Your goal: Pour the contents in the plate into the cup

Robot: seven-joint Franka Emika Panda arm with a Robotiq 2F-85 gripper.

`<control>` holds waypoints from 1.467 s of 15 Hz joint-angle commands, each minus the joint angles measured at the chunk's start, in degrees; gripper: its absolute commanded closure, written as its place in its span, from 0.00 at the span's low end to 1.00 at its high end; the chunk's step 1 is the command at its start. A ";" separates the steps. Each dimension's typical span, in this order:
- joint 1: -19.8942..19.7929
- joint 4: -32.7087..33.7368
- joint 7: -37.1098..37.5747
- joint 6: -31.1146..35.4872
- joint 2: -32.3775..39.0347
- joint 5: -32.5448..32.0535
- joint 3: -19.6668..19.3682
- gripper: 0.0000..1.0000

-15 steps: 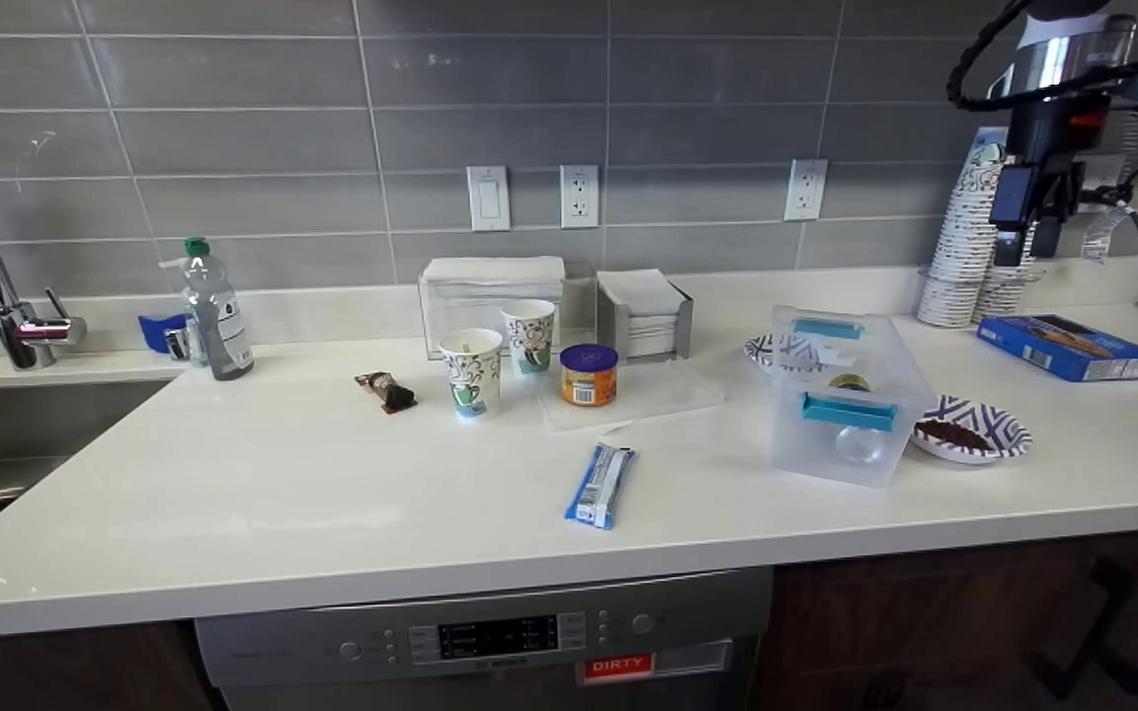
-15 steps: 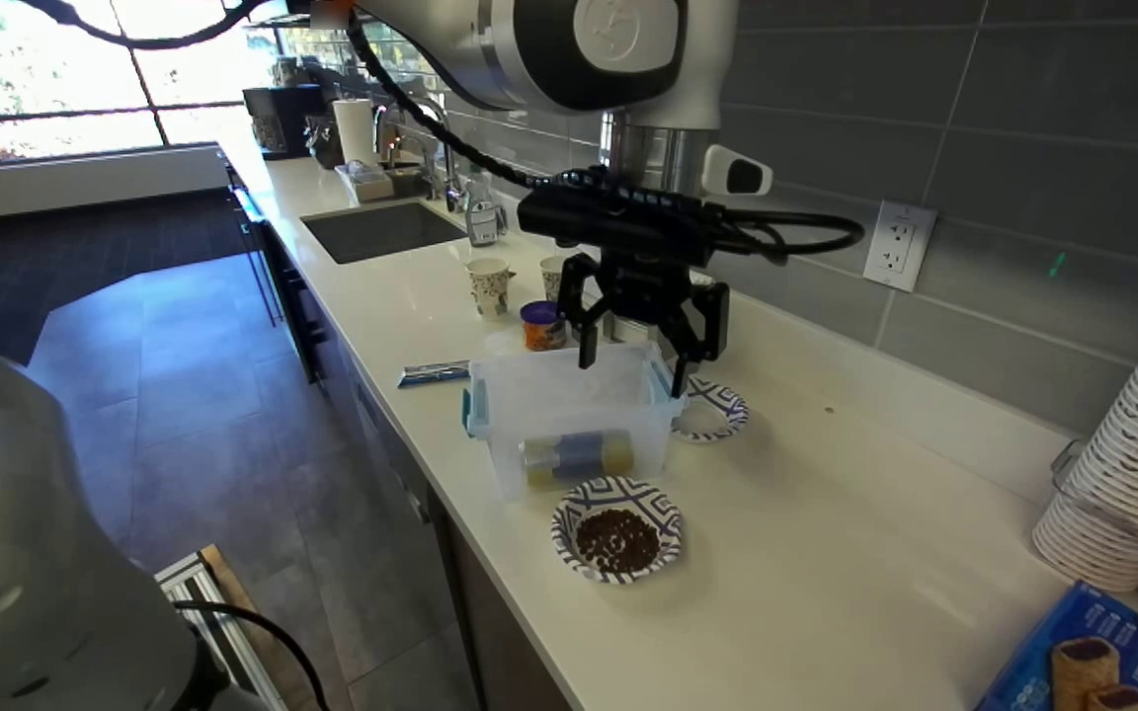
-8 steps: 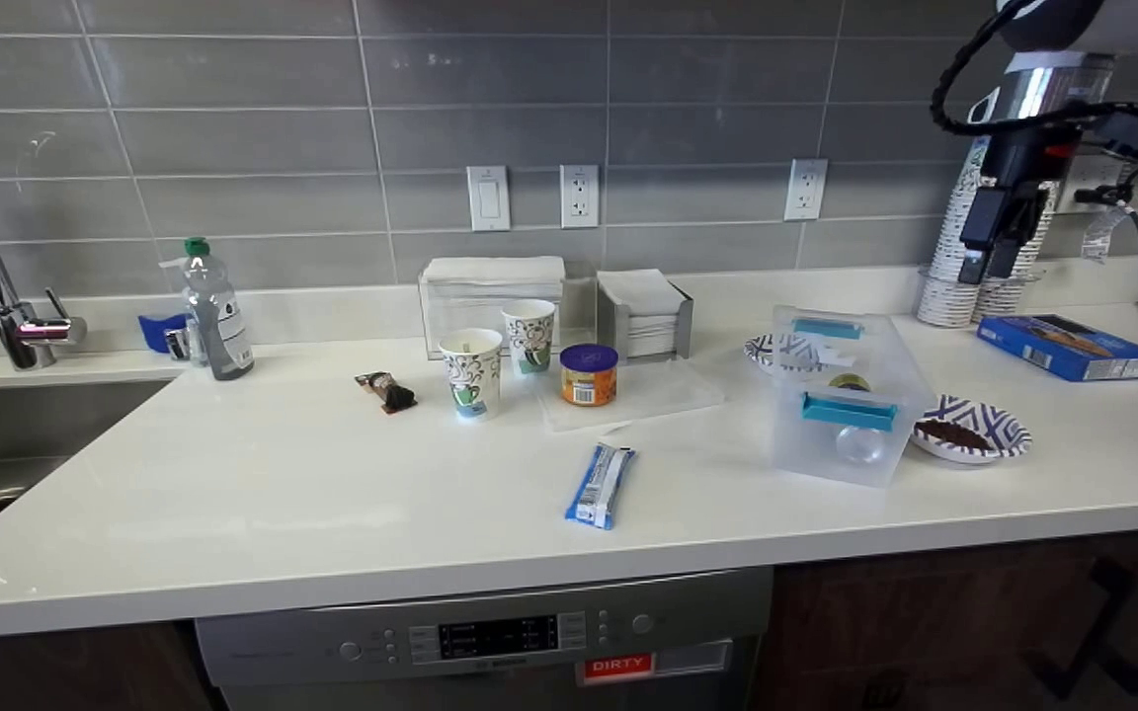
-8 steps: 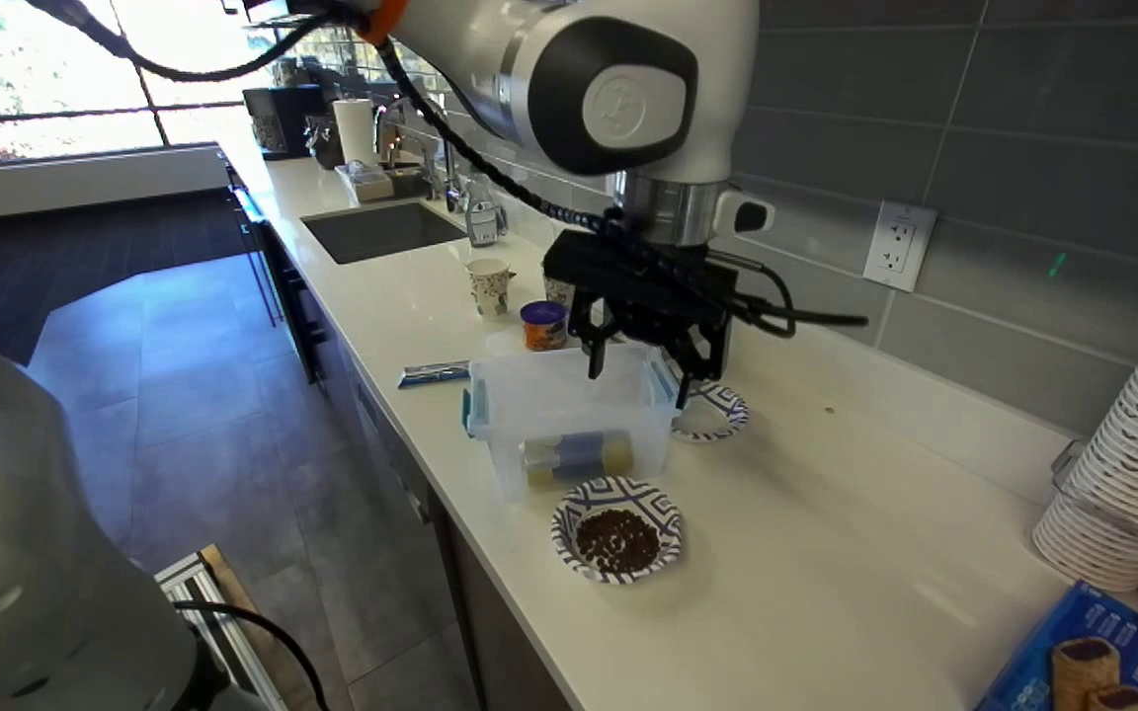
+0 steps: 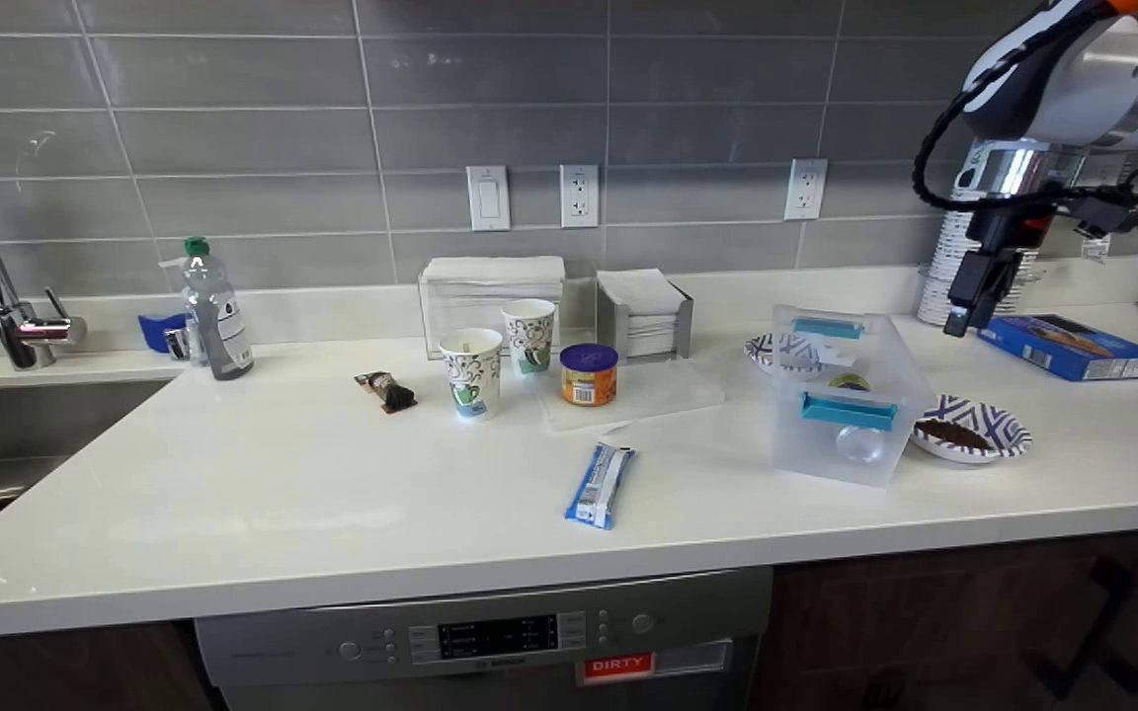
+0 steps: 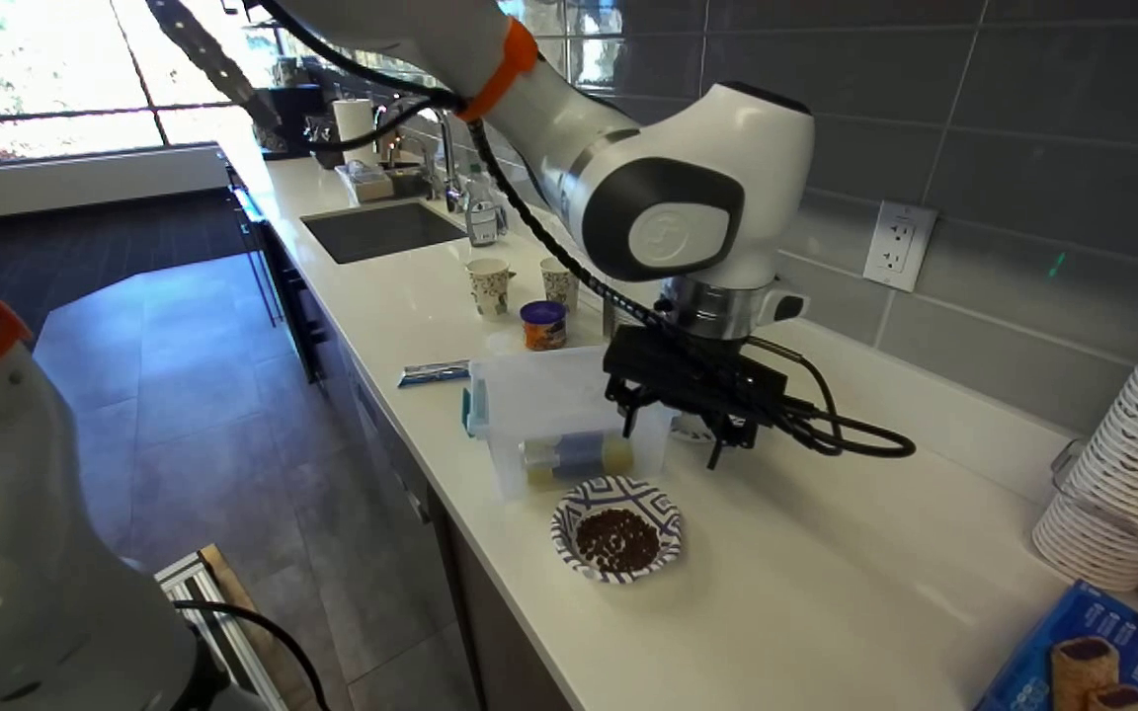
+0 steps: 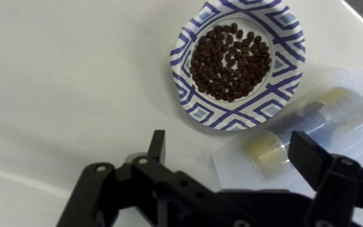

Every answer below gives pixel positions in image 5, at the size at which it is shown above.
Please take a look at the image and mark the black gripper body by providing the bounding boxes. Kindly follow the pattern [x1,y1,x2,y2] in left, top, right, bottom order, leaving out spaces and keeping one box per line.
[970,189,1059,264]

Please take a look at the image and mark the blue patterned paper plate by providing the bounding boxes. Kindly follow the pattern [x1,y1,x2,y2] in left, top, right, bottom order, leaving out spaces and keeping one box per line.
[906,389,1034,469]

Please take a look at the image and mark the brown coffee beans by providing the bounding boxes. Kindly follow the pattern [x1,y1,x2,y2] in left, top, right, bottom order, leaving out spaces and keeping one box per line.
[922,418,994,455]

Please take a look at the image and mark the printed paper cup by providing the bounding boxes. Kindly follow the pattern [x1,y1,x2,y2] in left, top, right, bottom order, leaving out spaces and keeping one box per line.
[499,296,561,381]
[440,325,511,423]

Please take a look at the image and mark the blue snack box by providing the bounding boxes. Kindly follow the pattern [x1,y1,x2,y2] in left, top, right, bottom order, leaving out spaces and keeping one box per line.
[976,310,1138,388]

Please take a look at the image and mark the clear bin with teal latches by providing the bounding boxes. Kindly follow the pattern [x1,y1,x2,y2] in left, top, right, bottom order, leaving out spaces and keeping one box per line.
[761,305,931,491]

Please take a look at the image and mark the small white box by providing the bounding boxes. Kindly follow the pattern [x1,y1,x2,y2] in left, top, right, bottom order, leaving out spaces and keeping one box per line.
[591,264,694,363]

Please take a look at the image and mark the dark wooden base cabinet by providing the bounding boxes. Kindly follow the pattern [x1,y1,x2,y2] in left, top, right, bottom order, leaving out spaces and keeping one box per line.
[749,526,1138,711]
[0,616,224,711]

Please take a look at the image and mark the orange jar with blue lid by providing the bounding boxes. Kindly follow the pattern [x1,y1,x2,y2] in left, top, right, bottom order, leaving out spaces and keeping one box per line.
[555,339,625,410]

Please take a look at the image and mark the blue white snack bar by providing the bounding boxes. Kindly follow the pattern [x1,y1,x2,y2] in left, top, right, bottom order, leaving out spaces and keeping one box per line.
[561,439,640,534]

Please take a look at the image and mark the stainless steel dishwasher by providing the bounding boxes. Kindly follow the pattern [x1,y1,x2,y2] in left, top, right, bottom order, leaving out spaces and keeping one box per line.
[191,566,777,711]

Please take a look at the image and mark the dark brown snack wrapper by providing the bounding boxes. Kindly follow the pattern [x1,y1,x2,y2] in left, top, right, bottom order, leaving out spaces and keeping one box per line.
[351,367,418,418]

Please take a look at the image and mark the water bottle with green cap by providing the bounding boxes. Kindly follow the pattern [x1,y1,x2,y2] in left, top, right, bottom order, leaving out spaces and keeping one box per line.
[158,231,256,381]

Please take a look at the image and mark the chrome kitchen faucet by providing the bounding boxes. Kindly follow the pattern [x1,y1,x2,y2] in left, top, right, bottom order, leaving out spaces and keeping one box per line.
[0,152,87,369]

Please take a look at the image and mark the dark kitchen sink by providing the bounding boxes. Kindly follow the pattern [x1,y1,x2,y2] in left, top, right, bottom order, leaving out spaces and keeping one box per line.
[0,376,176,543]

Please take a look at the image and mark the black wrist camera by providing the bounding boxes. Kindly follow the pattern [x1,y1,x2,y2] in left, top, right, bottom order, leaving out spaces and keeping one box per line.
[1051,182,1119,239]

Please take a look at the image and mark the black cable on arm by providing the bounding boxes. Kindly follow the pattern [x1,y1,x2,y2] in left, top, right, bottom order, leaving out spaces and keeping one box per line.
[910,69,994,211]

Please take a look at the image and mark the white wall outlet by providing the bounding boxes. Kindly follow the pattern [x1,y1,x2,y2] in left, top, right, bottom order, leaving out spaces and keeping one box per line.
[782,157,829,223]
[555,160,599,230]

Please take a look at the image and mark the white wall switch plate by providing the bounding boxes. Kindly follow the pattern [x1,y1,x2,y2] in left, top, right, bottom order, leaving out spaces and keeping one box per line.
[462,160,513,231]

